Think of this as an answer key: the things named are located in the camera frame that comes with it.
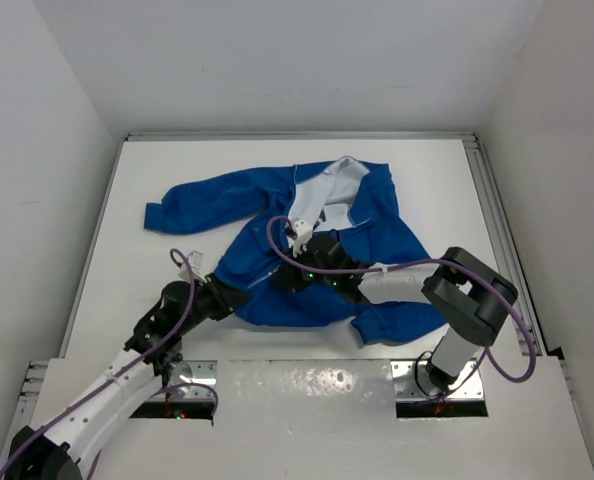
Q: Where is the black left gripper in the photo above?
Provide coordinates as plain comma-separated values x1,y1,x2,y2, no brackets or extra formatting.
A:
177,273,251,335

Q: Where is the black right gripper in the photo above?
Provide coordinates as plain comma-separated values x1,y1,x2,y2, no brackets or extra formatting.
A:
275,241,338,292

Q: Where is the blue fleece zip jacket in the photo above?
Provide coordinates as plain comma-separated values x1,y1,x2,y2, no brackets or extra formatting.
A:
144,156,445,343

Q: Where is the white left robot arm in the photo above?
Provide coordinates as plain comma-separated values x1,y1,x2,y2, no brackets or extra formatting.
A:
0,275,252,479

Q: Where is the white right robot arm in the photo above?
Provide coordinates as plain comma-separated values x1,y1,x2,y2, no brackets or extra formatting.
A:
270,233,518,392

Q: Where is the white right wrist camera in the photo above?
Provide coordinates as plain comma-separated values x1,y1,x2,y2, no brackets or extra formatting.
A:
285,219,313,257

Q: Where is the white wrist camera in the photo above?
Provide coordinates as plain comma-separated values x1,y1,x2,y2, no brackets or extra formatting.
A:
178,250,206,284
285,219,313,257

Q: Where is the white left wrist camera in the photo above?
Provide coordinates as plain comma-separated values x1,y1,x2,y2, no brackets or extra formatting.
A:
178,250,206,284

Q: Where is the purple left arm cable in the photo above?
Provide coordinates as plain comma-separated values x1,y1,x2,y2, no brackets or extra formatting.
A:
0,248,221,480

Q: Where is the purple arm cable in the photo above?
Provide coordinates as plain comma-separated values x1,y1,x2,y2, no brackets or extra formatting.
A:
265,215,537,385
0,248,221,480

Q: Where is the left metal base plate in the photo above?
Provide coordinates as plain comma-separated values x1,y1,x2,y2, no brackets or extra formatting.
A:
154,361,217,402

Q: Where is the metal base plate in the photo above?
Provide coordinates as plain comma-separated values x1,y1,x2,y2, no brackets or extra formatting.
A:
154,361,217,402
390,359,485,403

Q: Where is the thin black wire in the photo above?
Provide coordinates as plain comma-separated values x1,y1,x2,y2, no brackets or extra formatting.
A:
412,350,443,399

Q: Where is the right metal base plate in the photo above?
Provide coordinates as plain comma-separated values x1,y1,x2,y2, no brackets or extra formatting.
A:
390,359,485,403

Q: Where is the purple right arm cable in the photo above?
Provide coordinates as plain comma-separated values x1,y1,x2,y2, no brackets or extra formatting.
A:
265,215,537,385

